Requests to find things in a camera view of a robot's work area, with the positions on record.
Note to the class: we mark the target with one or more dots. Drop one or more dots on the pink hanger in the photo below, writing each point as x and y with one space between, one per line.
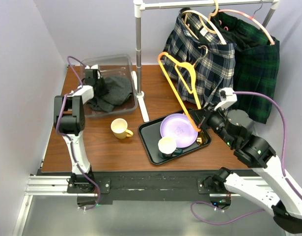
272 42

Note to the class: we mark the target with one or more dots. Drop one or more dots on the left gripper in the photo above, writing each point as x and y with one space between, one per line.
100 78

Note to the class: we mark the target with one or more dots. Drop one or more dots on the grey dotted skirt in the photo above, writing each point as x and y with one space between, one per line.
110 92

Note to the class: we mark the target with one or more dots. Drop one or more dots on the purple plate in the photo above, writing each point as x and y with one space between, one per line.
178 127

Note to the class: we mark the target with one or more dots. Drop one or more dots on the white metal clothes rack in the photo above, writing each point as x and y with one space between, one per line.
140 6

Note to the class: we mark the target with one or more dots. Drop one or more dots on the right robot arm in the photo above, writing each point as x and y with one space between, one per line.
235 129

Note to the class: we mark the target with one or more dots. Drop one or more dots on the green plaid skirt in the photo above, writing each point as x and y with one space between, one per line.
257 60

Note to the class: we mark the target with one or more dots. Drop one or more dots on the clear plastic bin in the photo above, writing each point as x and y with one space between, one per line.
118 65

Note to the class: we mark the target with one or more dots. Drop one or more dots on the cream paper cup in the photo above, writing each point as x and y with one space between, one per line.
167 146

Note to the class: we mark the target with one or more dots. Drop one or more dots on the dark green cup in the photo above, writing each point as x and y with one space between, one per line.
177 152

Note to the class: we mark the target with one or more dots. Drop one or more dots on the black tray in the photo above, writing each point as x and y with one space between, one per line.
150 135

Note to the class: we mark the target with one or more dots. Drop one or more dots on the yellow mug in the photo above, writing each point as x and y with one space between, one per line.
120 129

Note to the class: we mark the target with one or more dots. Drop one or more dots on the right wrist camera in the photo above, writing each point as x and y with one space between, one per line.
227 99

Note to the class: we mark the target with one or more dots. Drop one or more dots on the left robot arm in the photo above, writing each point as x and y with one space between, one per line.
69 123

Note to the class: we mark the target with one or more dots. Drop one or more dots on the aluminium frame rail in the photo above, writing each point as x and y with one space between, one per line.
48 184

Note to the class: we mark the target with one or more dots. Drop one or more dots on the gold spoon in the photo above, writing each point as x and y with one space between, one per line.
201 138

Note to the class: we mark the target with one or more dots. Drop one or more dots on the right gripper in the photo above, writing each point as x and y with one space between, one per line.
199 114

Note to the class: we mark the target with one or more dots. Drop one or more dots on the navy white plaid skirt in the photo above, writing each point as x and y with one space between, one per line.
213 60

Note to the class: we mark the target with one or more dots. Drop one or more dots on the black mounting base plate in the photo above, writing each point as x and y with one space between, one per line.
152 186

